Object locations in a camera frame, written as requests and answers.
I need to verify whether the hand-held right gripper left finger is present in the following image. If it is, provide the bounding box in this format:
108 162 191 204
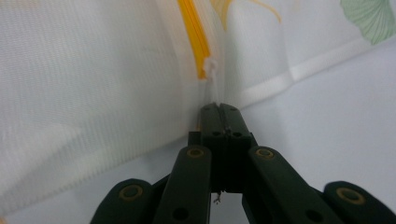
188 103 226 192

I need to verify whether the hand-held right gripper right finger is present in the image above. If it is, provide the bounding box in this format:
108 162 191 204
219 103 259 194

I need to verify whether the white leaf-print mesh laundry bag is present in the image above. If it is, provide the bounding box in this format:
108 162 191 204
0 0 396 217

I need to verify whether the white table mat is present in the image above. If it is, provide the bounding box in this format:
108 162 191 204
0 36 396 224

